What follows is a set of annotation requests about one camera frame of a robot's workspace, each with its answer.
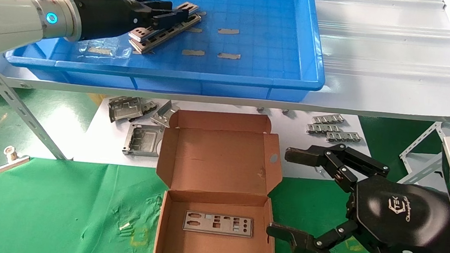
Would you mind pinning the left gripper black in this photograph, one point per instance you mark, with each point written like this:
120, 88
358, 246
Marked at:
108, 14

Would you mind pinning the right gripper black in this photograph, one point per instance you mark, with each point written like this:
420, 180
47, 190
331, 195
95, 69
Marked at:
397, 221

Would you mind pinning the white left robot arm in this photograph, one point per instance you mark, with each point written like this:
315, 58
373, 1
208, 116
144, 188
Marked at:
0, 18

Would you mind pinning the brown cardboard box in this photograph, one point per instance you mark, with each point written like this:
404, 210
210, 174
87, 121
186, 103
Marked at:
222, 159

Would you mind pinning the blue plastic tray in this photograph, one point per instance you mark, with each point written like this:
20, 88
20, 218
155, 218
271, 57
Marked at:
260, 14

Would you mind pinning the clear plastic film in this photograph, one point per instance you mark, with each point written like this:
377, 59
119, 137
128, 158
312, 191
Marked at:
106, 48

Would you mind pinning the small ribbed metal strip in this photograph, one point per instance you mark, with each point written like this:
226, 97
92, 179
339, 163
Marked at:
328, 119
324, 129
343, 136

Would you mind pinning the white paper sheet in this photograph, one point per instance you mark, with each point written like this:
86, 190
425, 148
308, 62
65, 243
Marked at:
291, 126

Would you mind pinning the small grey metal piece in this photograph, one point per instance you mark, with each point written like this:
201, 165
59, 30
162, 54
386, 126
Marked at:
149, 107

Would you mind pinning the white metal shelf board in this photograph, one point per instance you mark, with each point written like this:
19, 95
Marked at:
380, 54

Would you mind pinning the slotted steel angle bar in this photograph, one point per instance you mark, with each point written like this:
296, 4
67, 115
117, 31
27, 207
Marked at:
5, 91

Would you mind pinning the small white paper scrap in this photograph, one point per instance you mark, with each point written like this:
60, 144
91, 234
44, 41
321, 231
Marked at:
125, 226

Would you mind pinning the silver metal clip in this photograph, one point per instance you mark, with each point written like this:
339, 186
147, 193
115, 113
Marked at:
13, 162

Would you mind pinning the green cloth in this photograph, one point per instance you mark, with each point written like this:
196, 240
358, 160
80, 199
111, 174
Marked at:
56, 209

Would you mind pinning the bent grey metal bracket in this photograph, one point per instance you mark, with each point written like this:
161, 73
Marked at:
162, 114

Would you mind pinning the grey stamped metal bracket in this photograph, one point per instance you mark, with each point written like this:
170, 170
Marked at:
125, 110

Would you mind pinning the rectangular grey metal frame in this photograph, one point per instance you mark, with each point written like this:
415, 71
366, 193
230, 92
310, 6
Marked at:
145, 139

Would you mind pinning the white slotted angle bracket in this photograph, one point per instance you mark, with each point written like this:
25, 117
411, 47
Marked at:
422, 139

